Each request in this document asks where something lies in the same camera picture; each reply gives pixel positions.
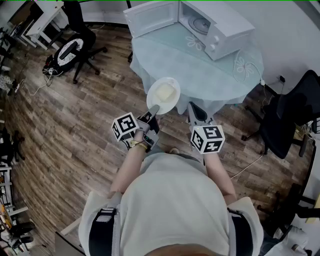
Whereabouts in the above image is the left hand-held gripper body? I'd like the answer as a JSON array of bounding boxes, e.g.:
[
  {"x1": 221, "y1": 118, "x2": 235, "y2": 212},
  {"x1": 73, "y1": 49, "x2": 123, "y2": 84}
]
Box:
[{"x1": 111, "y1": 109, "x2": 161, "y2": 153}]

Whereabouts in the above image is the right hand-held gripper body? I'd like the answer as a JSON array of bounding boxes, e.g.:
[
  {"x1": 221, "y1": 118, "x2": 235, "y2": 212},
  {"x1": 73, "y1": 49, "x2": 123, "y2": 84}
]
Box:
[{"x1": 188, "y1": 118, "x2": 226, "y2": 155}]

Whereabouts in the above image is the white round plate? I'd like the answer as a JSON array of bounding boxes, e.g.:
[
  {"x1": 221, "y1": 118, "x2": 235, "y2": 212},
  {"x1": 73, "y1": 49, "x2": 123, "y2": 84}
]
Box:
[{"x1": 146, "y1": 76, "x2": 181, "y2": 116}]

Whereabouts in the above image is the white microwave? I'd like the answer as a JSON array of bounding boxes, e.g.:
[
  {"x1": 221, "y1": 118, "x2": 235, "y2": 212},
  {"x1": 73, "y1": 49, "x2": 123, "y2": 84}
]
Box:
[{"x1": 122, "y1": 0, "x2": 256, "y2": 61}]

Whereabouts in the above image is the person's right forearm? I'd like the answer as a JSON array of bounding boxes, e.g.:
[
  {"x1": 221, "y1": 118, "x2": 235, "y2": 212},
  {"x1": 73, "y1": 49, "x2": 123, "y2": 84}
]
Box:
[{"x1": 203, "y1": 150, "x2": 237, "y2": 201}]

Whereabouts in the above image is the person's left forearm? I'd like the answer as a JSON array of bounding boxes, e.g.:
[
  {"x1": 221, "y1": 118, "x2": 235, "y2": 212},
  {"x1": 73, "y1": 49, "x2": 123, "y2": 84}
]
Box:
[{"x1": 109, "y1": 144, "x2": 149, "y2": 200}]

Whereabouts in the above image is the person's left hand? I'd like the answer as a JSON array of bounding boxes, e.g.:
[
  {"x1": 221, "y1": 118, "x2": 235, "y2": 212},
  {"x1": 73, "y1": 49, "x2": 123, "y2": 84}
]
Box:
[{"x1": 133, "y1": 121, "x2": 151, "y2": 145}]

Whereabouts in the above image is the round table with light cloth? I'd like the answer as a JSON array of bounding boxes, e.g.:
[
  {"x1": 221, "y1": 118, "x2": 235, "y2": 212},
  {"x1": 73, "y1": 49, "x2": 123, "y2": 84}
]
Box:
[{"x1": 129, "y1": 23, "x2": 265, "y2": 116}]

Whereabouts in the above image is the person's white shirt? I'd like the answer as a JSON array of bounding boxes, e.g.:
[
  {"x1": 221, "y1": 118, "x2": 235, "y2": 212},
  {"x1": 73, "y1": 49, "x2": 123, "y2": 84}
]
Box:
[{"x1": 78, "y1": 152, "x2": 264, "y2": 256}]

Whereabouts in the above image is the black mesh office chair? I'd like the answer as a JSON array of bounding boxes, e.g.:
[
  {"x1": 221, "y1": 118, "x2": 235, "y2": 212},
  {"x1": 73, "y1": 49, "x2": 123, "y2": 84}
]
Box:
[{"x1": 241, "y1": 69, "x2": 320, "y2": 160}]

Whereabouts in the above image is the patterned seat cushion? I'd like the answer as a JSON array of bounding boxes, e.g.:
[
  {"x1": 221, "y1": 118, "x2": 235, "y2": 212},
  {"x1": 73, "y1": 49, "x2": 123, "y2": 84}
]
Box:
[{"x1": 55, "y1": 37, "x2": 85, "y2": 69}]

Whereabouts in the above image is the white power strip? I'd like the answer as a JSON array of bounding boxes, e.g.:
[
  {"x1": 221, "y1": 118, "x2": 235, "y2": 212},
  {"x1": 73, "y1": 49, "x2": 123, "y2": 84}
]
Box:
[{"x1": 9, "y1": 79, "x2": 21, "y2": 96}]

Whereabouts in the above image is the white desk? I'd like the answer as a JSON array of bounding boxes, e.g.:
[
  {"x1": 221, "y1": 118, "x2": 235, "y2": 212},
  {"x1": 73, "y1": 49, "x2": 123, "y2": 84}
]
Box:
[{"x1": 24, "y1": 0, "x2": 69, "y2": 51}]

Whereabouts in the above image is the gold bracelet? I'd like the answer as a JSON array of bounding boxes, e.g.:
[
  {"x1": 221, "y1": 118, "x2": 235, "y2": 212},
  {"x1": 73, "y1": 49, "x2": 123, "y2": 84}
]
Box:
[{"x1": 129, "y1": 139, "x2": 149, "y2": 151}]

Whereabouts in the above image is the white floor cable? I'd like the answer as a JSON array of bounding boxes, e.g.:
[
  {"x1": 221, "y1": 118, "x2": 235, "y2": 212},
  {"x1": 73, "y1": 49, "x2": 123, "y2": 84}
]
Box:
[{"x1": 229, "y1": 154, "x2": 264, "y2": 180}]

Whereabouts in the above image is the white cable with plug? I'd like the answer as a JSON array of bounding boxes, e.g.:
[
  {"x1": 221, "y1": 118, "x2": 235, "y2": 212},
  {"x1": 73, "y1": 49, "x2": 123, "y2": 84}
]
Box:
[{"x1": 232, "y1": 49, "x2": 267, "y2": 86}]

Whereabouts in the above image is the black right harness strap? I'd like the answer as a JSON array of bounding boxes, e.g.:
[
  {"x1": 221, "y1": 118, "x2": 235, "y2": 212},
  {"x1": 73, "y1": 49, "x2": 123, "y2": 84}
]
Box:
[{"x1": 226, "y1": 207, "x2": 254, "y2": 256}]

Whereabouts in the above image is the black harness strap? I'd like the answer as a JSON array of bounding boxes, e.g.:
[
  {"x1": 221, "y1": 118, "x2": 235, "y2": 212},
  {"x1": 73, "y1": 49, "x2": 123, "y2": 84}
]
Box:
[
  {"x1": 88, "y1": 207, "x2": 121, "y2": 256},
  {"x1": 226, "y1": 207, "x2": 254, "y2": 256}
]

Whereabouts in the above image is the black left harness strap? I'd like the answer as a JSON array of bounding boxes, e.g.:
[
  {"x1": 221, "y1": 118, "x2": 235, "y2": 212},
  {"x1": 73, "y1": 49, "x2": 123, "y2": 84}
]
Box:
[{"x1": 88, "y1": 207, "x2": 121, "y2": 256}]

